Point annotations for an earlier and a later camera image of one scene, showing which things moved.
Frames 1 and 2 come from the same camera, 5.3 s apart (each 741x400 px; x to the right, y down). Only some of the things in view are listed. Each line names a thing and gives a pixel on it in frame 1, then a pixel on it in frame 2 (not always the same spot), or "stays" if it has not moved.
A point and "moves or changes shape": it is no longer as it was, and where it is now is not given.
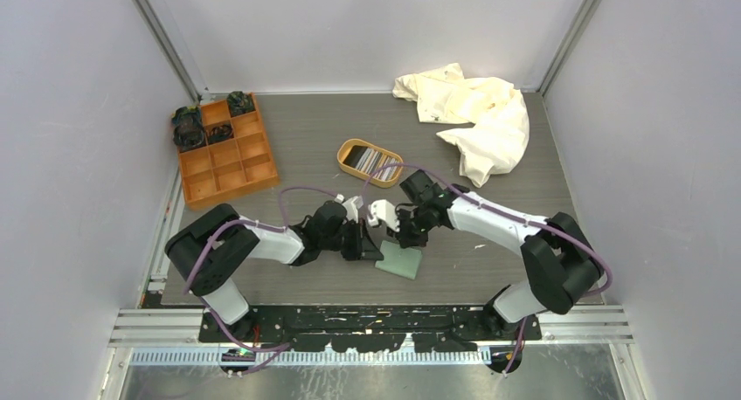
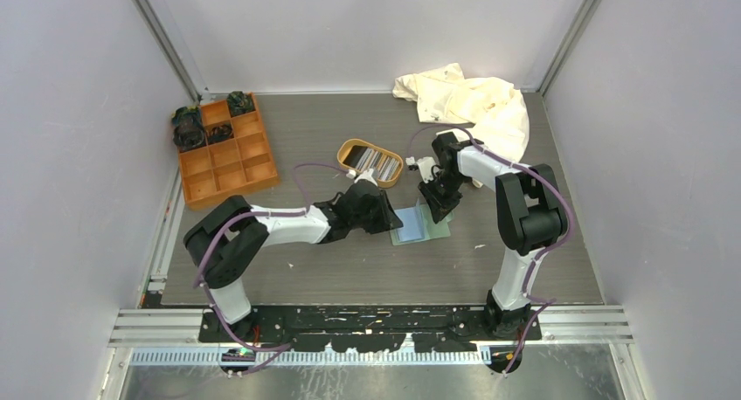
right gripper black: (406, 239) → (439, 208)
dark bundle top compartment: (239, 102) stays
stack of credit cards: (370, 161) stays
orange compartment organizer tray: (231, 167) stays
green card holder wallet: (399, 260) moves or changes shape
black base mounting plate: (376, 328) stays
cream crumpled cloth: (496, 125) stays
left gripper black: (363, 246) → (388, 219)
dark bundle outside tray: (188, 119) stays
